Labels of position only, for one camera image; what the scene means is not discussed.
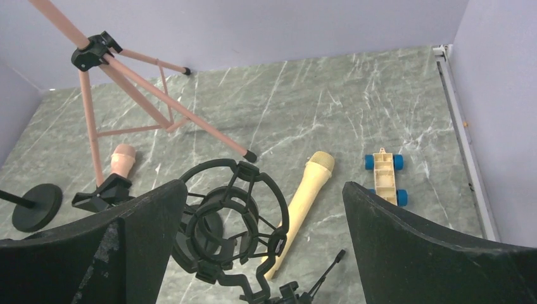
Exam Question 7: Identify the pink microphone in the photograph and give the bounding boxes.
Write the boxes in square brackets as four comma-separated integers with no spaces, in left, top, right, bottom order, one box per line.
[111,144,136,178]

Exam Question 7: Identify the beige toy car blue wheels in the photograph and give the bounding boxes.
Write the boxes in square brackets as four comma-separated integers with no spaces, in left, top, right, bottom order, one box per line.
[364,148,408,207]

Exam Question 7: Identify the black round-base mic stand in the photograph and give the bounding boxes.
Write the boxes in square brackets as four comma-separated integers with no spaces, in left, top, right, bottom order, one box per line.
[1,183,63,233]
[72,174,133,213]

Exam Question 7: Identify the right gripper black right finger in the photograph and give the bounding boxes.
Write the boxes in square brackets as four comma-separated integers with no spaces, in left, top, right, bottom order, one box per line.
[342,182,536,303]

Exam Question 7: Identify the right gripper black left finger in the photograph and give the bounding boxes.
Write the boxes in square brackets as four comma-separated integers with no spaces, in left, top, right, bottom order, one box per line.
[1,180,187,303]

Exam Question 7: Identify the black shock mount tripod stand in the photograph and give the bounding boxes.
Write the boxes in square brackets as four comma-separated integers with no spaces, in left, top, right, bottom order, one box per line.
[158,159,361,303]

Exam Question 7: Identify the pink music stand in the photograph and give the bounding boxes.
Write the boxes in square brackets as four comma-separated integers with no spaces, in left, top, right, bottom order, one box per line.
[31,1,257,185]

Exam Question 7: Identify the yellow microphone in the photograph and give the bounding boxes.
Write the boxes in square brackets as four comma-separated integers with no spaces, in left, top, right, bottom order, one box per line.
[264,151,335,281]

